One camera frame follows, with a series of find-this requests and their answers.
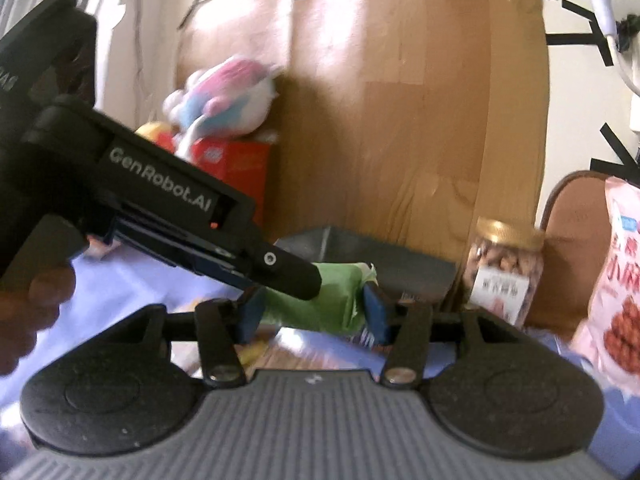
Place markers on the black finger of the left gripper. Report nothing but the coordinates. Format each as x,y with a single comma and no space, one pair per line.
270,266

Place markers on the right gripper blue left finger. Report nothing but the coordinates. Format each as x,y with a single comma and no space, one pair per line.
220,326

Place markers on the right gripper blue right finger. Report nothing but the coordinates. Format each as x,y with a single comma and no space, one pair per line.
406,329

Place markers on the green snack packet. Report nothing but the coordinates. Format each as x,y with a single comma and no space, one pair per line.
336,310

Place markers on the person's left hand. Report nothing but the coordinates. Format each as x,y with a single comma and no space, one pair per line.
25,314

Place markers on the black cardboard box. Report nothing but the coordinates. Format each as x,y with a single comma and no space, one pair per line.
403,274

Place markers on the red gift bag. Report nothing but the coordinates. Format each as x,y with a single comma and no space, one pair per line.
239,163

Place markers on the yellow plush toy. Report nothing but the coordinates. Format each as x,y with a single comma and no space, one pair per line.
159,133

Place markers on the blue table cloth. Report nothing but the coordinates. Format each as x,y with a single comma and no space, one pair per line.
108,290

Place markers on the nut jar gold lid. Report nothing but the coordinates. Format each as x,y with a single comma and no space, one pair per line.
503,269

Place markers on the pink blue plush toy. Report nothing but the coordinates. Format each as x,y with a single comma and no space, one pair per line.
228,100

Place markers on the brown chair back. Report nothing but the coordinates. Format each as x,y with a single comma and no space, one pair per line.
575,221

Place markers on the pink snack bag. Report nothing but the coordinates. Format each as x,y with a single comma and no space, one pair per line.
609,336

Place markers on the wooden board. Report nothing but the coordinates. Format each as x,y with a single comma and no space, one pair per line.
406,120

